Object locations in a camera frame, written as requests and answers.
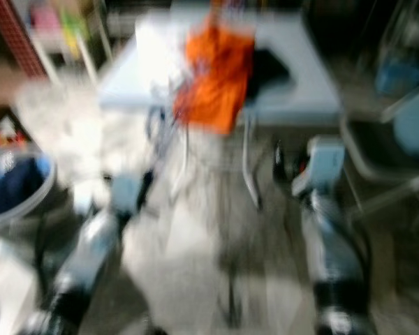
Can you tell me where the red yellow packet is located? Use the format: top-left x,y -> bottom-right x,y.
0,119 -> 25,147

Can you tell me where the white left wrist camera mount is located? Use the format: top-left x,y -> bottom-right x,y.
108,174 -> 144,217

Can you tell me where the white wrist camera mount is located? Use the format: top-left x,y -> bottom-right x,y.
292,136 -> 346,196
108,174 -> 144,217

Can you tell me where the navy garment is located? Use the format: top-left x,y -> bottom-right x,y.
0,157 -> 43,217

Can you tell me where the light blue pillow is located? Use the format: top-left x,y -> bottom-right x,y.
395,101 -> 419,160

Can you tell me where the white shelf rack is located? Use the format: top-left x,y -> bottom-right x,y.
21,0 -> 98,81

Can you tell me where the grey round laundry basket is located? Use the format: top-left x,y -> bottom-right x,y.
0,147 -> 57,231

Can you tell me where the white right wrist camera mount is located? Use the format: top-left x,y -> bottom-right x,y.
292,136 -> 346,196

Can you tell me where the light blue plastic basket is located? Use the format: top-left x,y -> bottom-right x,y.
376,57 -> 419,97

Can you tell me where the orange shirt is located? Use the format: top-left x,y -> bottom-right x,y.
173,17 -> 256,135

